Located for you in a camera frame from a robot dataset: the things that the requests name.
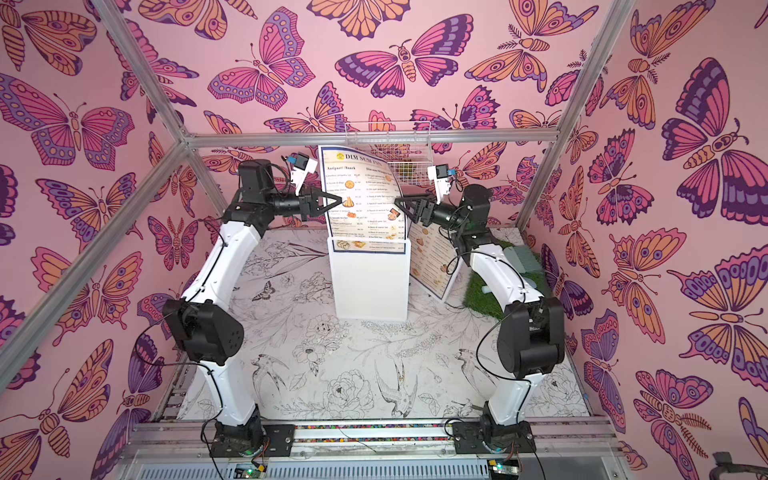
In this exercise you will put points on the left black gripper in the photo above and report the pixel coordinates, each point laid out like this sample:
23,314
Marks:
309,205

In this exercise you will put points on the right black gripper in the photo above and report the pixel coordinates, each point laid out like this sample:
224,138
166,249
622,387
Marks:
426,211

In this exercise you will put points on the dim sum menu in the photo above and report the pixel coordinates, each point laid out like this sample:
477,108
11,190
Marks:
367,219
433,261

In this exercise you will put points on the white rack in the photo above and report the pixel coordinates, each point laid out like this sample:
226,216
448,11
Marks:
370,278

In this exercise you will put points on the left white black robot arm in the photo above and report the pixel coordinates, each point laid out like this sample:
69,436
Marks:
200,322

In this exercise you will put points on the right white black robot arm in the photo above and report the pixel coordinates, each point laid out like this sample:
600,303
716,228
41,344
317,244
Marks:
531,334

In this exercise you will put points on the green artificial grass mat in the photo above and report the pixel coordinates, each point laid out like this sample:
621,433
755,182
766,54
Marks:
485,303

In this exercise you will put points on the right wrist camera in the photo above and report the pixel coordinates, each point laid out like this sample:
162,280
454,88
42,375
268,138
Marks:
441,176

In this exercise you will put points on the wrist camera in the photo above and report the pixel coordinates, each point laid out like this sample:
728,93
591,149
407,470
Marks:
300,167
441,176

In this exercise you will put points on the white wire wall basket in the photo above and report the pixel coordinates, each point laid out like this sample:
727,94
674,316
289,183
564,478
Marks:
408,157

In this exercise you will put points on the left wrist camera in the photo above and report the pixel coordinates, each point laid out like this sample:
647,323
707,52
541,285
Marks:
300,167

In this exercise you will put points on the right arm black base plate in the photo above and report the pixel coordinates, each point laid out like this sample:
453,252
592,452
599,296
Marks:
486,437

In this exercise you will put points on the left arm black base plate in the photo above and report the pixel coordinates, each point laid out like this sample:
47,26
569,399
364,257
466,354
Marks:
242,441

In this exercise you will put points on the aluminium front rail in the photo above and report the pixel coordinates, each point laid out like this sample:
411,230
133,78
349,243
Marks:
553,448

